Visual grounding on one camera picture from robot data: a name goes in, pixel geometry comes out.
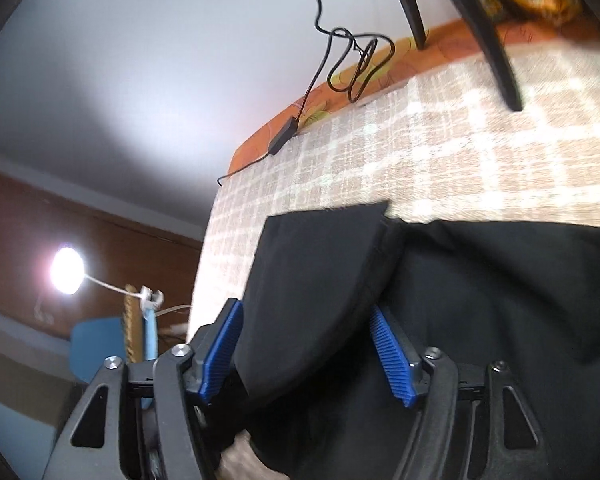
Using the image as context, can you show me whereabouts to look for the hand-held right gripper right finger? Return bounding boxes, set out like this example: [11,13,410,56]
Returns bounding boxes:
[370,305,561,480]

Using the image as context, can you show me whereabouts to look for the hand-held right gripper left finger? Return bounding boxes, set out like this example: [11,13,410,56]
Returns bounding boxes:
[40,298,246,480]

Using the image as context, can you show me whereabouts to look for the black pants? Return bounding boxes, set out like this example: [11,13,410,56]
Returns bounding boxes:
[220,201,600,480]

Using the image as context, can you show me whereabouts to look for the blue chair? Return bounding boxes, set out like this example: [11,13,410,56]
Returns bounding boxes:
[70,310,159,386]

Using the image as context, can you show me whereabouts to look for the white clip lamp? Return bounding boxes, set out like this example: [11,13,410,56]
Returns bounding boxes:
[50,246,165,317]

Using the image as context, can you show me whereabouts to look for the beige checkered blanket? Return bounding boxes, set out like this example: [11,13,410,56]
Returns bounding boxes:
[187,35,600,480]

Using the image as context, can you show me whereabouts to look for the black power cable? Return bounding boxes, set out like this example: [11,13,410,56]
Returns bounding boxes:
[216,0,396,187]

